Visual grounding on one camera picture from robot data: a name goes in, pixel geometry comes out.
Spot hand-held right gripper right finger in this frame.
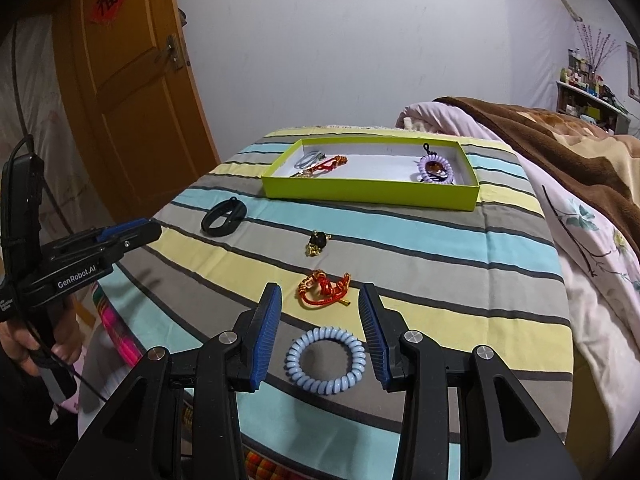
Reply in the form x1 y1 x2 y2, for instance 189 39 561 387
358 282 583 480

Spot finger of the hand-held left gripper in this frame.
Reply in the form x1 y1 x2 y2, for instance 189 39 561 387
106 222 164 262
94 218 152 245

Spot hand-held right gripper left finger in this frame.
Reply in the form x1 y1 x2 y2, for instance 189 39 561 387
74 282 284 480

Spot light blue spiral hair tie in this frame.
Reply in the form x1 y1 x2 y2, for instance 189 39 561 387
284 326 366 395

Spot lime green shallow box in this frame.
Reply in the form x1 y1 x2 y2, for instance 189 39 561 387
261 137 481 213

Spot grey blue hair tie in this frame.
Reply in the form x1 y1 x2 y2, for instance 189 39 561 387
293 149 326 169

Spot purple spiral hair tie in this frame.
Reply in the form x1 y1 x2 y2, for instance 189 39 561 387
414 155 455 184

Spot orange red braided bracelet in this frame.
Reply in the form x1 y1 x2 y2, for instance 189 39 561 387
304 155 349 176

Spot dark beaded amber bracelet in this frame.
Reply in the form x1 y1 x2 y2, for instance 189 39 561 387
422 143 451 177

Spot person's left hand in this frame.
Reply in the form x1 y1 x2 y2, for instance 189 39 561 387
0 319 82 379

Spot striped bed sheet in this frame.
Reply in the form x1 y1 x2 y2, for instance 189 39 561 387
82 125 574 467

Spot wooden door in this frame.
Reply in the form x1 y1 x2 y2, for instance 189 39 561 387
52 0 222 227

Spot black bead gold charm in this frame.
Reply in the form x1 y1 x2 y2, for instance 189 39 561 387
303 229 332 256

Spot metal door lock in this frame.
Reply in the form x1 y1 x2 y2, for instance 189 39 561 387
160 33 187 72

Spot pink floral quilt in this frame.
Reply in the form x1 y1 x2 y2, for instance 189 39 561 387
395 101 640 432

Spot brown fleece blanket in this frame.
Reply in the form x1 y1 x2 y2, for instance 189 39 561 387
432 96 640 242

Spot cluttered desk shelf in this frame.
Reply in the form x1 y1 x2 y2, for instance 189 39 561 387
554 47 634 137

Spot pink flower branches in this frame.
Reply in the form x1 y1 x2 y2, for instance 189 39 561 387
574 22 614 74

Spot window with bars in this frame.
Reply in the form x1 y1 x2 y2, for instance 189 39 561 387
625 42 640 102

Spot black band bracelet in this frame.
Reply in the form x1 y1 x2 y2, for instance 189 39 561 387
200 198 246 236

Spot red knotted cord bracelet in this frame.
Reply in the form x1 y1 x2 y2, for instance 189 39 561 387
298 269 354 310

